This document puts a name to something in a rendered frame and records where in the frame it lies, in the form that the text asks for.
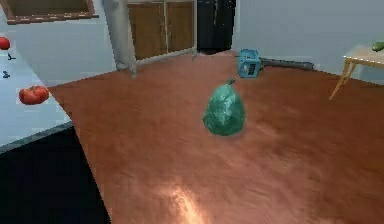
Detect black fridge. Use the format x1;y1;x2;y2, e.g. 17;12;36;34
196;0;237;54

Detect grey tube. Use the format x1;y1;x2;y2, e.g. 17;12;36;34
260;57;315;71

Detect large red tomato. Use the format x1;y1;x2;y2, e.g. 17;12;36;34
18;85;50;106

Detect blue box appliance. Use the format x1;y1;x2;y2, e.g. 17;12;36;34
236;48;264;79

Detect brown framed window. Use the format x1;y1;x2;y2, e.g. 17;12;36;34
0;0;100;26

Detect green garbage bag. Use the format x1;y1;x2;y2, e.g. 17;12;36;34
202;78;246;137

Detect white counter with black base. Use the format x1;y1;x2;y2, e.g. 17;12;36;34
0;31;112;224

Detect brown wooden cupboard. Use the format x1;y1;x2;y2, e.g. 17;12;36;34
127;0;198;66

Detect light wooden table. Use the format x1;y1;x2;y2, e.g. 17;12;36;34
328;44;384;101

